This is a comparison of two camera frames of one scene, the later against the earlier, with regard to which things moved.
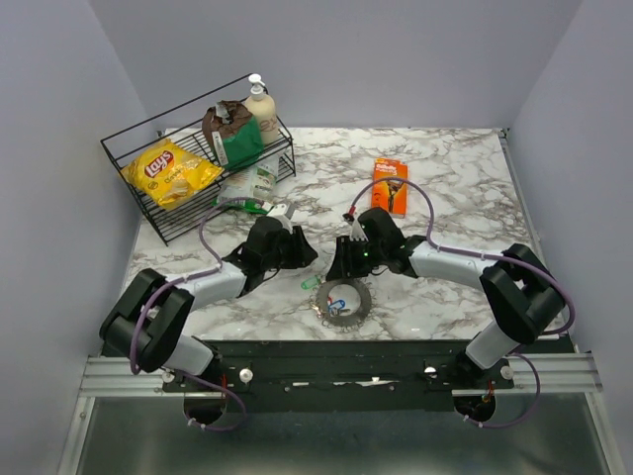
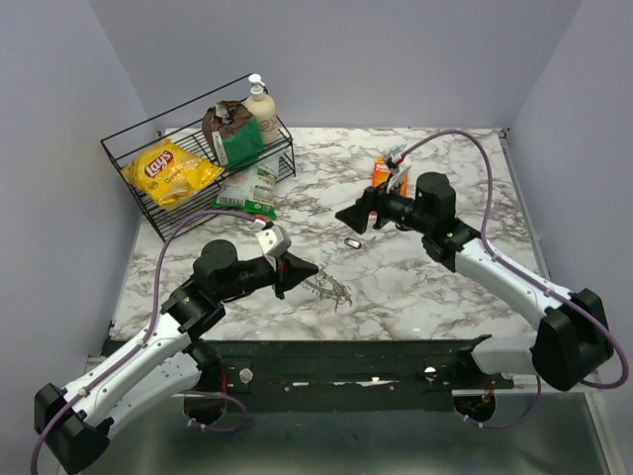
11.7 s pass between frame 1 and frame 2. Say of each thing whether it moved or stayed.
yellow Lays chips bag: stayed
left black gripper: moved
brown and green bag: stayed
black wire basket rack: stayed
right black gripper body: moved
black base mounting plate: stayed
